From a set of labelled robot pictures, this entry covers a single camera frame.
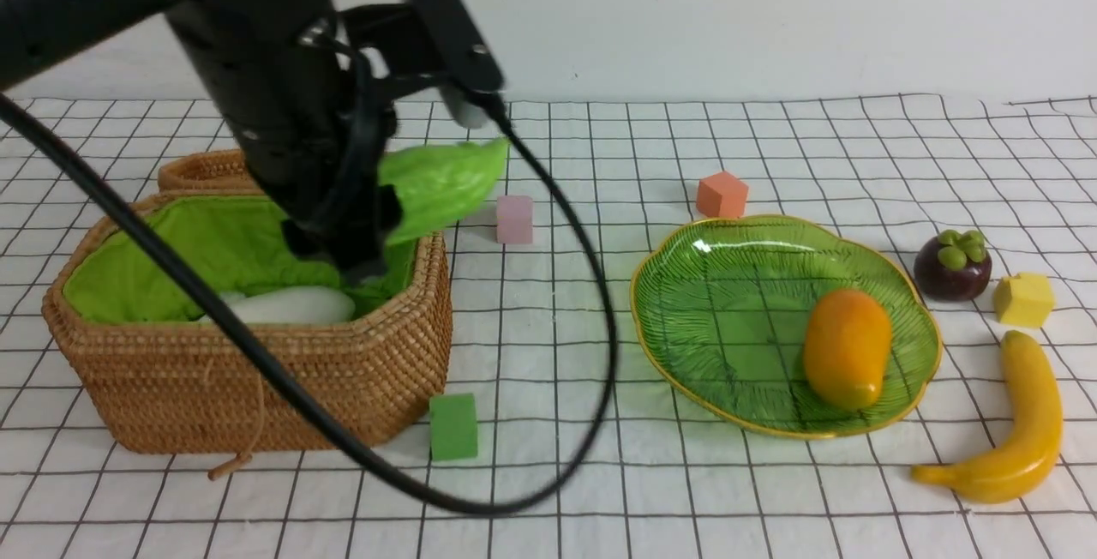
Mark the woven basket lid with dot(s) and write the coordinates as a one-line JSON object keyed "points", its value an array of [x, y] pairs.
{"points": [[213, 172]]}

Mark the pink foam cube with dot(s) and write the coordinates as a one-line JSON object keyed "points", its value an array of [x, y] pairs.
{"points": [[514, 220]]}

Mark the green glass leaf plate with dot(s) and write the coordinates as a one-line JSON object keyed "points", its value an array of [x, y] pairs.
{"points": [[721, 310]]}

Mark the orange yellow mango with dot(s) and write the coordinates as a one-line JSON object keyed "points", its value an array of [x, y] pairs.
{"points": [[846, 349]]}

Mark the green foam cube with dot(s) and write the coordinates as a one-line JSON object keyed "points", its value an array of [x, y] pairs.
{"points": [[453, 427]]}

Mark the yellow foam cube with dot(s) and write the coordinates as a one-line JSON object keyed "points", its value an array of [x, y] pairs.
{"points": [[1023, 300]]}

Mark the yellow banana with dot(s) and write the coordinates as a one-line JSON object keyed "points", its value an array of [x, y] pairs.
{"points": [[1029, 453]]}

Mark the purple mangosteen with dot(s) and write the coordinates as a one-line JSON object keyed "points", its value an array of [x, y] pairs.
{"points": [[953, 266]]}

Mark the orange foam cube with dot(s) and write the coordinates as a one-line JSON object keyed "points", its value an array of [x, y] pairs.
{"points": [[722, 195]]}

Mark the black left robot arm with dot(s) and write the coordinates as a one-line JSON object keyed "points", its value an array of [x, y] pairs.
{"points": [[300, 104]]}

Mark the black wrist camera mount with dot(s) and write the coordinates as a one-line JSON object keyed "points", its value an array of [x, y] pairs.
{"points": [[428, 44]]}

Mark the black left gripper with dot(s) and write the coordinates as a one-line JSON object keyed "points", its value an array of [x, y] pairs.
{"points": [[343, 228]]}

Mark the green basket lining cloth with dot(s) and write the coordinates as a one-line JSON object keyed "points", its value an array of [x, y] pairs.
{"points": [[234, 242]]}

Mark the white radish with green leaves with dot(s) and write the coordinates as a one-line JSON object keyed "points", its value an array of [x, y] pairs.
{"points": [[297, 305]]}

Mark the white checkered tablecloth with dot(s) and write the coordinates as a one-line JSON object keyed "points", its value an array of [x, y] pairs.
{"points": [[667, 480]]}

